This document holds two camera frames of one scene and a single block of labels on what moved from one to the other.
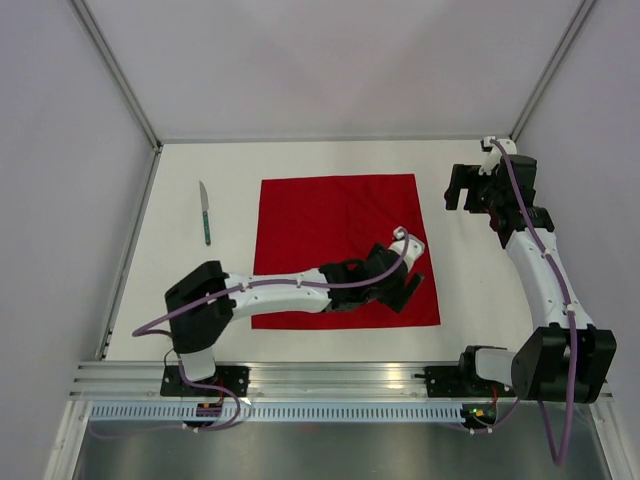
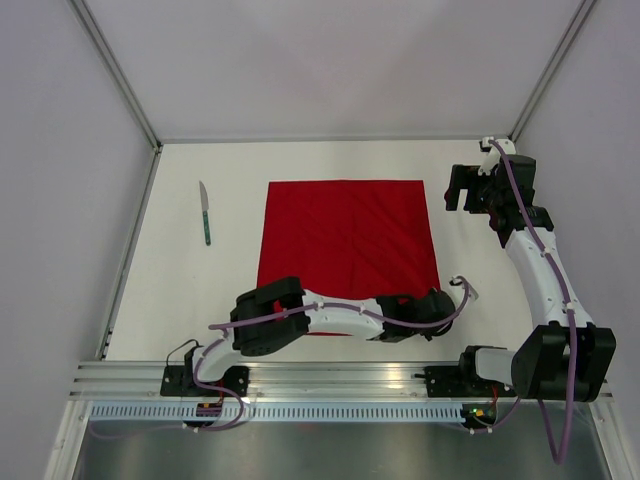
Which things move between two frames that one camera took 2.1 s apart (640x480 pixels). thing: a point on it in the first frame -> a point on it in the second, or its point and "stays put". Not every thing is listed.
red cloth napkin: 308,223 stays put
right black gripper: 460,180 stays put
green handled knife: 205,212 stays put
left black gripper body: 377,248 -> 426,332
